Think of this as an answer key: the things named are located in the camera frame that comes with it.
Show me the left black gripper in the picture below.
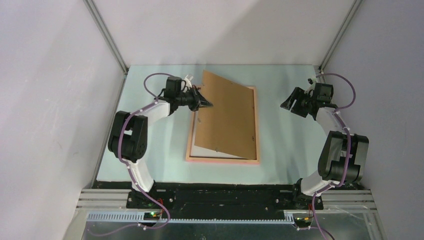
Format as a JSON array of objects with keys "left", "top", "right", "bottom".
[{"left": 176, "top": 85, "right": 213, "bottom": 112}]

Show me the brown cardboard backing board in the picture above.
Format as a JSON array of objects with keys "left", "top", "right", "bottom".
[{"left": 193, "top": 69, "right": 258, "bottom": 161}]

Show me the orange wooden picture frame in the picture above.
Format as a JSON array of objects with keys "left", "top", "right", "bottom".
[{"left": 185, "top": 85, "right": 261, "bottom": 165}]

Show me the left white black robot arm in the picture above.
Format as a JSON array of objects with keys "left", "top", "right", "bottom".
[{"left": 107, "top": 73, "right": 213, "bottom": 208}]

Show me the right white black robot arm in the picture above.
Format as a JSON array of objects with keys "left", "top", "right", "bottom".
[{"left": 280, "top": 82, "right": 370, "bottom": 209}]

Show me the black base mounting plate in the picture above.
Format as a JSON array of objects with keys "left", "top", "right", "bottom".
[{"left": 126, "top": 189, "right": 323, "bottom": 221}]

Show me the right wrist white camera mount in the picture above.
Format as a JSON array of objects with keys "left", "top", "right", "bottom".
[{"left": 305, "top": 77, "right": 317, "bottom": 95}]

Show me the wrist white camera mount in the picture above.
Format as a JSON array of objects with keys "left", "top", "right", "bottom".
[
  {"left": 305, "top": 77, "right": 317, "bottom": 95},
  {"left": 182, "top": 74, "right": 194, "bottom": 90}
]

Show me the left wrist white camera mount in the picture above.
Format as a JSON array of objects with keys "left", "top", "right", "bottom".
[{"left": 182, "top": 74, "right": 194, "bottom": 90}]

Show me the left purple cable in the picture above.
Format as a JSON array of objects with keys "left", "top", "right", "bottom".
[{"left": 86, "top": 73, "right": 174, "bottom": 237}]

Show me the right aluminium corner post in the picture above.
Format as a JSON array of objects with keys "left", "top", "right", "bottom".
[{"left": 318, "top": 0, "right": 364, "bottom": 71}]

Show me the aluminium corner post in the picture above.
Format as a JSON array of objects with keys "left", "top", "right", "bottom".
[
  {"left": 318, "top": 0, "right": 364, "bottom": 71},
  {"left": 83, "top": 0, "right": 129, "bottom": 75}
]

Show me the grey slotted cable duct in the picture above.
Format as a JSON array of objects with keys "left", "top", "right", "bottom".
[{"left": 86, "top": 211, "right": 295, "bottom": 225}]

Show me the aluminium front rail frame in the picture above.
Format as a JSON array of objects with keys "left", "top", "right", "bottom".
[{"left": 64, "top": 189, "right": 387, "bottom": 240}]

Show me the left aluminium corner post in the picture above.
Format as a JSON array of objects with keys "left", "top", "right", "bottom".
[{"left": 83, "top": 0, "right": 129, "bottom": 75}]

